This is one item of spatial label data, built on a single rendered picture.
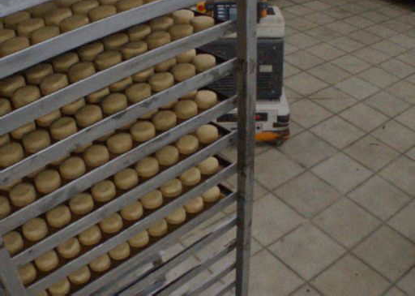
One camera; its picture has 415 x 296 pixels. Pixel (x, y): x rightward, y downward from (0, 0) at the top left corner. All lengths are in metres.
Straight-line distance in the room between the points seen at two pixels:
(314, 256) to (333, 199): 0.44
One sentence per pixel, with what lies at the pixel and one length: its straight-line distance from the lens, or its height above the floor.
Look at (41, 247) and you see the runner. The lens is 0.93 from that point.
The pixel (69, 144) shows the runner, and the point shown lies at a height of 1.32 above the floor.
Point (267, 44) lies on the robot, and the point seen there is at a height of 0.66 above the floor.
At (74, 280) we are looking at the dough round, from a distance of 1.09.
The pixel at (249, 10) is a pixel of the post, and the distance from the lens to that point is 0.98.
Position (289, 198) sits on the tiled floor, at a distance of 2.70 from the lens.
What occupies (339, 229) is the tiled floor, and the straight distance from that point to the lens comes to 2.55.
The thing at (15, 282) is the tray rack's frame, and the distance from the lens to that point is 0.90.
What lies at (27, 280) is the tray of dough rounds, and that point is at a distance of 1.00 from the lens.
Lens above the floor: 1.78
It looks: 35 degrees down
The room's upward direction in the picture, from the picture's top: 2 degrees counter-clockwise
